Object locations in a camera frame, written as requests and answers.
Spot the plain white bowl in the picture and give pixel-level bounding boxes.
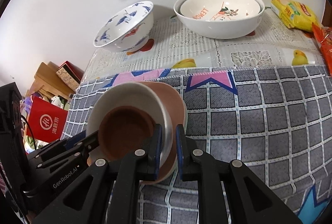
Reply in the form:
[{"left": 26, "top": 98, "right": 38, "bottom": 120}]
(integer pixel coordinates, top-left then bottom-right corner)
[{"left": 85, "top": 82, "right": 174, "bottom": 165}]

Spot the large white bowl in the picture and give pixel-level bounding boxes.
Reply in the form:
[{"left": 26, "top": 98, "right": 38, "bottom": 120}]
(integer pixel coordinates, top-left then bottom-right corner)
[{"left": 173, "top": 0, "right": 265, "bottom": 39}]

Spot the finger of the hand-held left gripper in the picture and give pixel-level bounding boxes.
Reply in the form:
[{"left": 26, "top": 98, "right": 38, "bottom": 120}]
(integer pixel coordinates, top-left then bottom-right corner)
[
  {"left": 73, "top": 132, "right": 100, "bottom": 161},
  {"left": 61, "top": 131, "right": 87, "bottom": 150}
]

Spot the wooden box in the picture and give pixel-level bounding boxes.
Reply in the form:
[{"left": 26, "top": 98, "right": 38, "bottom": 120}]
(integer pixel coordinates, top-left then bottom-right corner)
[{"left": 26, "top": 62, "right": 76, "bottom": 100}]

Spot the grey checked cloth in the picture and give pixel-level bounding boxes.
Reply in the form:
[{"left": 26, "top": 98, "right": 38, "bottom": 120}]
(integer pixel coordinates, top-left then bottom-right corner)
[{"left": 61, "top": 66, "right": 332, "bottom": 224}]

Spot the patterned box with red edge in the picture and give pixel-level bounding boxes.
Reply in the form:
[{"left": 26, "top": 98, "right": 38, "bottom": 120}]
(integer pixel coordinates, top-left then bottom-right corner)
[{"left": 56, "top": 60, "right": 85, "bottom": 91}]

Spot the white bowl with orange print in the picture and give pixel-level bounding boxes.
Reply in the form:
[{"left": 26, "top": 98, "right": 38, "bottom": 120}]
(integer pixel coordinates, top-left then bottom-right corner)
[{"left": 179, "top": 0, "right": 260, "bottom": 21}]

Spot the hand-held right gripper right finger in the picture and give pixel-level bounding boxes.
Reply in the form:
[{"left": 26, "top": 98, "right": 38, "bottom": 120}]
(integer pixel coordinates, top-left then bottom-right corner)
[{"left": 176, "top": 124, "right": 304, "bottom": 224}]

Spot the red snack packet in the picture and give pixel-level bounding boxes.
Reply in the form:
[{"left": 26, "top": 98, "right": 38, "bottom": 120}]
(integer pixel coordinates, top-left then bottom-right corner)
[{"left": 311, "top": 22, "right": 332, "bottom": 76}]

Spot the pink plate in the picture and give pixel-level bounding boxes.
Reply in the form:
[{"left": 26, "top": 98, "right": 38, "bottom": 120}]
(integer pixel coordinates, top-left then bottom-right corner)
[{"left": 137, "top": 81, "right": 186, "bottom": 185}]

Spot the yellow snack packet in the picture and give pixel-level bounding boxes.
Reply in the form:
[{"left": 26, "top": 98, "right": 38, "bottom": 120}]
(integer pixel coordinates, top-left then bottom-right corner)
[{"left": 270, "top": 0, "right": 321, "bottom": 32}]

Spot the small brown bowl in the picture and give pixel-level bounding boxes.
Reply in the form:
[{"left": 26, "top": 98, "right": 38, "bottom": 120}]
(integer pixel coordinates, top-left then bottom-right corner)
[{"left": 98, "top": 106, "right": 156, "bottom": 162}]

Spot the blue patterned white bowl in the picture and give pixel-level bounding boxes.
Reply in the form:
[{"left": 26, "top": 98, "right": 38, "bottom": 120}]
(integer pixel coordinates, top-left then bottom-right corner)
[{"left": 93, "top": 1, "right": 155, "bottom": 53}]

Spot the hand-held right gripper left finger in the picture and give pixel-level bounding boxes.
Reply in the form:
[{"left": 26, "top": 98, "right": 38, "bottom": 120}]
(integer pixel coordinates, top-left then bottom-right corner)
[{"left": 32, "top": 124, "right": 164, "bottom": 224}]

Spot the red paper bag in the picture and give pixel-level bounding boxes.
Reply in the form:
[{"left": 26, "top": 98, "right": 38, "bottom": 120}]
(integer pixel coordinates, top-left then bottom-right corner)
[{"left": 26, "top": 95, "right": 69, "bottom": 143}]

